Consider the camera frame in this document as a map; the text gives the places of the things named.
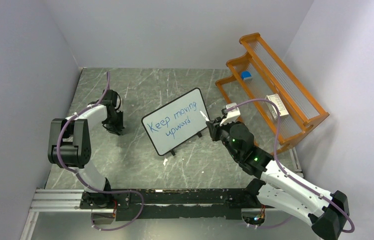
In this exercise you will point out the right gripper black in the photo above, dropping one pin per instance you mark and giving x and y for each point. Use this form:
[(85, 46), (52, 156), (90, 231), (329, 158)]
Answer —
[(214, 127)]

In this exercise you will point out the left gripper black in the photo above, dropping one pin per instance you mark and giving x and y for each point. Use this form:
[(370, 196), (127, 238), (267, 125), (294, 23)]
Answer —
[(118, 128)]

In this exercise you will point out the white marker pen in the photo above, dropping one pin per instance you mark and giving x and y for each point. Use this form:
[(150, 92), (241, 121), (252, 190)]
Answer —
[(204, 116)]

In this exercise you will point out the white board black frame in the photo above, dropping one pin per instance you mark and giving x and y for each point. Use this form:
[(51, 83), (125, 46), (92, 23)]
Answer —
[(176, 122)]

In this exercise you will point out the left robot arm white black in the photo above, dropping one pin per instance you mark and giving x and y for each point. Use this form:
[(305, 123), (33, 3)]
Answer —
[(69, 145)]

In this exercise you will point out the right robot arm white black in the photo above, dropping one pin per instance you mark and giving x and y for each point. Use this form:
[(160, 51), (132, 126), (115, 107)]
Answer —
[(276, 186)]

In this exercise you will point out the blue eraser on rack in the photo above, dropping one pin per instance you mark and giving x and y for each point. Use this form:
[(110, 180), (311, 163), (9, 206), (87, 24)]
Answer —
[(246, 76)]

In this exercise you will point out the orange wooden rack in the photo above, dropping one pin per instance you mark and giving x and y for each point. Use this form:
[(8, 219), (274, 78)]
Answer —
[(272, 76)]

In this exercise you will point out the white red small box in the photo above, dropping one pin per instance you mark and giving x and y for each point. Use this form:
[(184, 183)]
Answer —
[(283, 112)]

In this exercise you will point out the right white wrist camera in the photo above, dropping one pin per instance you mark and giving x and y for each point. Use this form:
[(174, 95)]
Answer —
[(230, 114)]

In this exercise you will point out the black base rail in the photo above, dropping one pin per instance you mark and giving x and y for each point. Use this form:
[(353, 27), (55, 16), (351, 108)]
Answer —
[(228, 203)]

